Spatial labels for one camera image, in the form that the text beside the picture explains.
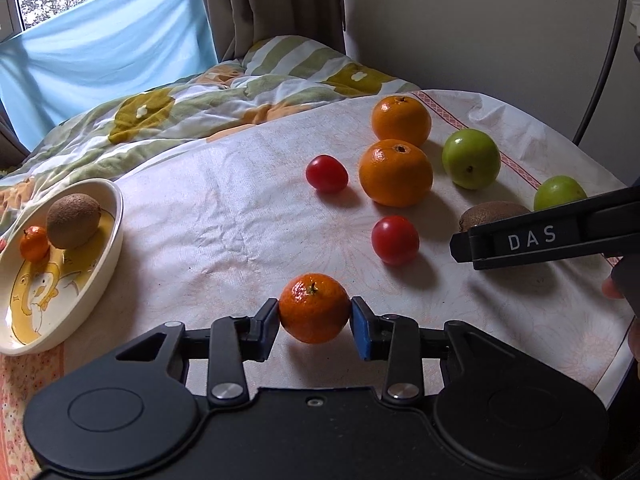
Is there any large orange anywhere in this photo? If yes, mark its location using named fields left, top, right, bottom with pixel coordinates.
left=358, top=139, right=434, bottom=208
left=371, top=95, right=432, bottom=148

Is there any light blue hanging cloth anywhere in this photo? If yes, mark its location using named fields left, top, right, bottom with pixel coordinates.
left=0, top=0, right=219, bottom=152

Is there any red tomato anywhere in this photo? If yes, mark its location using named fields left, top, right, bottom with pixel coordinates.
left=371, top=215, right=421, bottom=267
left=305, top=154, right=349, bottom=194

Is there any green apple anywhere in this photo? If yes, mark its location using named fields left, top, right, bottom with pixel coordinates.
left=533, top=175, right=588, bottom=212
left=442, top=128, right=502, bottom=191

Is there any black cable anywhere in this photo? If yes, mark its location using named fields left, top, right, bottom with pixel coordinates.
left=572, top=0, right=632, bottom=145

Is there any orange printed cloth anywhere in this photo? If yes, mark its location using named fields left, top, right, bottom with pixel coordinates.
left=0, top=344, right=67, bottom=480

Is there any brown kiwi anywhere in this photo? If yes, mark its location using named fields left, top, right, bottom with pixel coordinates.
left=459, top=201, right=531, bottom=234
left=46, top=193, right=102, bottom=250

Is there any small mandarin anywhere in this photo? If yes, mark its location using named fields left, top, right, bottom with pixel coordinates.
left=19, top=225, right=51, bottom=263
left=278, top=273, right=351, bottom=345

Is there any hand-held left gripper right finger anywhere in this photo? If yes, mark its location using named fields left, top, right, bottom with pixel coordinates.
left=350, top=296, right=521, bottom=408

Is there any cream duck print bowl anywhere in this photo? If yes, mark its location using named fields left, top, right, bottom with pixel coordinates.
left=0, top=178, right=124, bottom=357

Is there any floral striped quilt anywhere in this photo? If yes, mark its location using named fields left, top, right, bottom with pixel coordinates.
left=0, top=35, right=422, bottom=243

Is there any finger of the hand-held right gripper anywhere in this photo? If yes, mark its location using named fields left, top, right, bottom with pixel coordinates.
left=449, top=230, right=474, bottom=263

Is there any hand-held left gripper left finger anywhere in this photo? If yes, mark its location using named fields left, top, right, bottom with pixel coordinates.
left=116, top=297, right=281, bottom=408

